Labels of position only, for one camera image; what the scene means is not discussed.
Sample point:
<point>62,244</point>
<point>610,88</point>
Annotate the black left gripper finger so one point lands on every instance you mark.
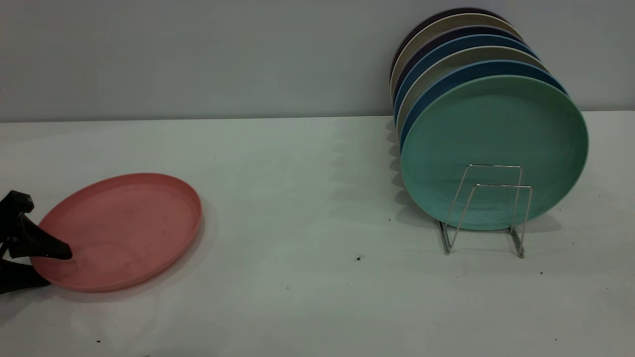
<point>20,277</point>
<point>44,248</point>

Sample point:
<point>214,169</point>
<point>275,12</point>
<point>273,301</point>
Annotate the pink plate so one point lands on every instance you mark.
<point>124,228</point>

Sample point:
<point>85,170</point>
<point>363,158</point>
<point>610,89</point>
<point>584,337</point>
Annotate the beige plate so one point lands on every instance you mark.
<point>436,29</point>
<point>471,53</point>

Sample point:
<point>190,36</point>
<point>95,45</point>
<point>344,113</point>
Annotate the green plate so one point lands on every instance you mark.
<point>486,129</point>

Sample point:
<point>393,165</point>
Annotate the dark purple plate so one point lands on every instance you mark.
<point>446,14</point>

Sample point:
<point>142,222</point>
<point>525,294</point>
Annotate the blue plate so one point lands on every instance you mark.
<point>471,40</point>
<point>476,68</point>

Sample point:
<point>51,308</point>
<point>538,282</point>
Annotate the dark navy plate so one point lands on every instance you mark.
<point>471,30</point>

